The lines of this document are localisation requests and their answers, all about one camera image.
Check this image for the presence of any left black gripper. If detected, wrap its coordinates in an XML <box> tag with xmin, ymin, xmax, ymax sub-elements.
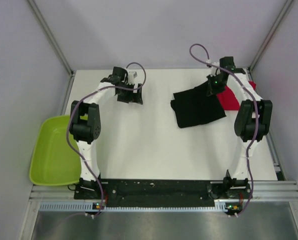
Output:
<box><xmin>117</xmin><ymin>82</ymin><xmax>142</xmax><ymax>105</ymax></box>

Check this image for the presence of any black t shirt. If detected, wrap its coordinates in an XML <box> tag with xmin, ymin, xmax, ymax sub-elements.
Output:
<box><xmin>170</xmin><ymin>82</ymin><xmax>226</xmax><ymax>129</ymax></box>

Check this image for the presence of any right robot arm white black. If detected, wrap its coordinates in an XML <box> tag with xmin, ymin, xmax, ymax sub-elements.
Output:
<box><xmin>207</xmin><ymin>56</ymin><xmax>273</xmax><ymax>198</ymax></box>

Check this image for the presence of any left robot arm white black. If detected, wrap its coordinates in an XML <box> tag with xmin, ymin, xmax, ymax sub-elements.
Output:
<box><xmin>66</xmin><ymin>66</ymin><xmax>147</xmax><ymax>199</ymax></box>

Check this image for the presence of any folded red t shirt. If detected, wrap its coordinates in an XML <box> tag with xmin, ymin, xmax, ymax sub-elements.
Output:
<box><xmin>216</xmin><ymin>80</ymin><xmax>257</xmax><ymax>111</ymax></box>

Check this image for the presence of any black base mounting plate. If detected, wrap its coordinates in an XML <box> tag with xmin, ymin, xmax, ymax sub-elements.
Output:
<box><xmin>74</xmin><ymin>177</ymin><xmax>251</xmax><ymax>208</ymax></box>

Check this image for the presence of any lime green plastic bin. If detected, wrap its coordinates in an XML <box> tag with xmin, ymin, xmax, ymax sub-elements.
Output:
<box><xmin>29</xmin><ymin>115</ymin><xmax>81</xmax><ymax>187</ymax></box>

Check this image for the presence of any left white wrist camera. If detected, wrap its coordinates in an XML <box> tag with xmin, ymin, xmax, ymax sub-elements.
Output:
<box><xmin>127</xmin><ymin>71</ymin><xmax>138</xmax><ymax>83</ymax></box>

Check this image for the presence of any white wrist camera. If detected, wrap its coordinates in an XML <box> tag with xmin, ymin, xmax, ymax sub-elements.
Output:
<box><xmin>206</xmin><ymin>59</ymin><xmax>220</xmax><ymax>69</ymax></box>
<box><xmin>127</xmin><ymin>71</ymin><xmax>138</xmax><ymax>83</ymax></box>

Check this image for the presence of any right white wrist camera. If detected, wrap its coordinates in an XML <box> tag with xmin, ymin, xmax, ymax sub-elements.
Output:
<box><xmin>206</xmin><ymin>59</ymin><xmax>220</xmax><ymax>69</ymax></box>

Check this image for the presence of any right aluminium frame post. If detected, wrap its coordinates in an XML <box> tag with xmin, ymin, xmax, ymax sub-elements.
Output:
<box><xmin>247</xmin><ymin>0</ymin><xmax>295</xmax><ymax>73</ymax></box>

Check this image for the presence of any aluminium frame post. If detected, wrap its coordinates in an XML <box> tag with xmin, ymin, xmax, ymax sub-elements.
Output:
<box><xmin>247</xmin><ymin>0</ymin><xmax>295</xmax><ymax>73</ymax></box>
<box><xmin>26</xmin><ymin>0</ymin><xmax>74</xmax><ymax>76</ymax></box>

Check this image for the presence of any left aluminium frame post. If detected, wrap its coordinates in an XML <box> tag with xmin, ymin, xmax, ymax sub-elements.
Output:
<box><xmin>26</xmin><ymin>0</ymin><xmax>74</xmax><ymax>76</ymax></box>

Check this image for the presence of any grey slotted cable duct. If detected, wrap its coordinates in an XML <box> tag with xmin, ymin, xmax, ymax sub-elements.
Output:
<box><xmin>39</xmin><ymin>202</ymin><xmax>239</xmax><ymax>213</ymax></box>

